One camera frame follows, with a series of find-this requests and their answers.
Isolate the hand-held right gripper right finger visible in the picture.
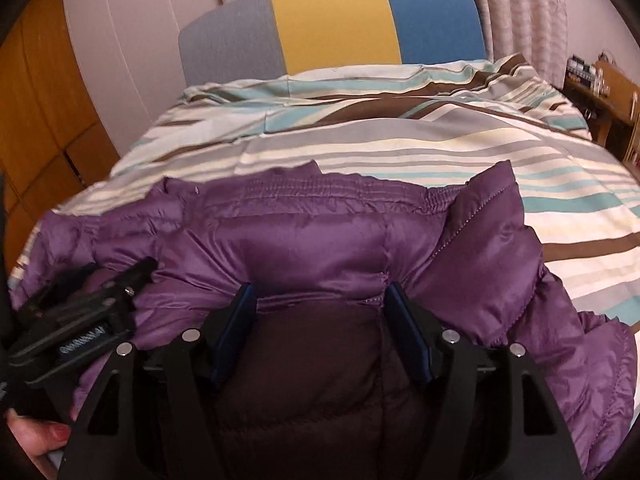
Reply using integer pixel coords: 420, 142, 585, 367
384, 281, 584, 480

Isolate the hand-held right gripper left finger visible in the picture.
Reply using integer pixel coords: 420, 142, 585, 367
59, 282, 257, 480

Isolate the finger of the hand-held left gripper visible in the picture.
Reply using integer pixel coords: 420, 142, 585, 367
74, 256, 159, 297

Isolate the purple puffer jacket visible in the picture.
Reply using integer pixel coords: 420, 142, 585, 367
10, 159, 638, 480

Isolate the person's left hand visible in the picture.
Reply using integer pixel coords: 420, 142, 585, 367
6, 410, 73, 463

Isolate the striped bed cover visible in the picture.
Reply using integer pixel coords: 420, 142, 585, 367
10, 52, 640, 351

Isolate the wooden wardrobe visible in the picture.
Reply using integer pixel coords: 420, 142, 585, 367
0, 0, 122, 273

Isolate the wooden desk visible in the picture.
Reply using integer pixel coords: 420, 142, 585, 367
561, 60, 640, 163

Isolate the grey yellow blue headboard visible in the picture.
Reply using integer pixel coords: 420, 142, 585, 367
177, 0, 488, 87

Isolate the pale patterned curtain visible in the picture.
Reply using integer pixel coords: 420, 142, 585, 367
210, 0, 571, 88

